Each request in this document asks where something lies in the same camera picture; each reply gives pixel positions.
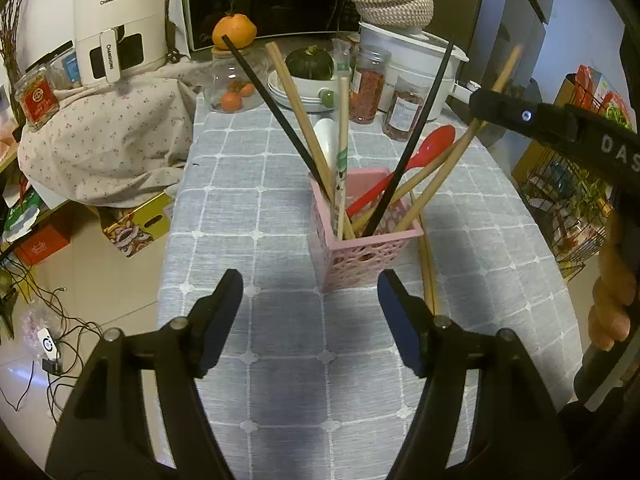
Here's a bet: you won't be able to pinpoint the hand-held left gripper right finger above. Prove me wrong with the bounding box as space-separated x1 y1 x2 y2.
377 270 576 480

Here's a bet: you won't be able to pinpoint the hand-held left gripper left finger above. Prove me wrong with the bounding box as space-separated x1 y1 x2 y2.
47 269 244 480

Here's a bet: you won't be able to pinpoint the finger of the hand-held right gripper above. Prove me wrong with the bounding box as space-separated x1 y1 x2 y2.
469 87 640 186

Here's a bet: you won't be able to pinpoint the pink plastic utensil basket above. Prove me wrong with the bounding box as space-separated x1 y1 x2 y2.
307 167 425 293

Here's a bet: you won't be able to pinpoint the black chopstick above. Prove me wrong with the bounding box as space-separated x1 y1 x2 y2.
221 35 337 203
361 36 456 237

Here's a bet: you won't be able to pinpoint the paper-wrapped chopstick green print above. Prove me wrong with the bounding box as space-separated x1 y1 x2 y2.
334 75 351 241

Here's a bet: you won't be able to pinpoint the person's right hand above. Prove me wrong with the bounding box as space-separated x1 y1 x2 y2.
587 215 636 353

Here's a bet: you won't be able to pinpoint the green leafy vegetable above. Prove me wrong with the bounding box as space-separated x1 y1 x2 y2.
600 95 638 133

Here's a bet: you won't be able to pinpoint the grey checked tablecloth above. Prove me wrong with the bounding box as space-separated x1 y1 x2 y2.
157 95 583 480

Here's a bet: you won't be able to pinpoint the red plastic spoon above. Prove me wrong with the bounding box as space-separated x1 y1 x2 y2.
345 125 457 218

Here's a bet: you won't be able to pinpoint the grey refrigerator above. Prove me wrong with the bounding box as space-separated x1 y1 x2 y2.
470 0 551 91

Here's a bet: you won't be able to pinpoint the yellow printed box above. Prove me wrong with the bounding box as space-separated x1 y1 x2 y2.
102 199 173 259

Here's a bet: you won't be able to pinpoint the short labelled spice jar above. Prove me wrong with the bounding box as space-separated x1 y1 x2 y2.
382 75 432 141

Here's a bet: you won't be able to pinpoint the white electric cooking pot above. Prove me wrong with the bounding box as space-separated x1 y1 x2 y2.
359 21 506 147

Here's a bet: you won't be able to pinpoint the small white round-dial device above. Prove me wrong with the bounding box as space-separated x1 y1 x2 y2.
37 329 61 362

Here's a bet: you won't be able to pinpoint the tall red spice jar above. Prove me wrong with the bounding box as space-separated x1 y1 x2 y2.
350 45 392 125

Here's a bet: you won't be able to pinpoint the red cardboard box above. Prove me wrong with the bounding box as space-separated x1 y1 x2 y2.
15 224 71 267

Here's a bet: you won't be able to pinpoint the white plastic spoon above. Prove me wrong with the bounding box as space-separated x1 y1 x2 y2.
314 117 342 172

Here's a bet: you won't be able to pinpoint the floral cloth cover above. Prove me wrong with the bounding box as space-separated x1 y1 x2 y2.
17 55 201 208

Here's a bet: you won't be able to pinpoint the white stacked bowls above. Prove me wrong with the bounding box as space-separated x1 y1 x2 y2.
267 70 353 113

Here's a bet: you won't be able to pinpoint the glass jar with oranges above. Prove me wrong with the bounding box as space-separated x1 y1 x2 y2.
204 46 268 113

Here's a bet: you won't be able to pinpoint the green pumpkin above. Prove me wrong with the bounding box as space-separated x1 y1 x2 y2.
286 46 335 81

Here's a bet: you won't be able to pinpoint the red labelled jar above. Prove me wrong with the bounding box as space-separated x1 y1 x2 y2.
14 67 60 132

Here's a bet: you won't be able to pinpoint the large orange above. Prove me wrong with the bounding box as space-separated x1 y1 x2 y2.
212 12 258 51

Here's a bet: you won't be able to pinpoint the white air fryer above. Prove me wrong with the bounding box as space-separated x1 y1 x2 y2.
74 0 167 87

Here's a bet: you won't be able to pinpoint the black wire rack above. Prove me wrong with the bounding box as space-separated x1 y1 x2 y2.
520 74 640 281

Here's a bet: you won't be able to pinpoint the black floor cables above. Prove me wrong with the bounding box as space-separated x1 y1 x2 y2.
0 255 106 421

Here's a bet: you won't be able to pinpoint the woven rope basket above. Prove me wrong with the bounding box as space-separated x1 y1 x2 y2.
351 0 436 28

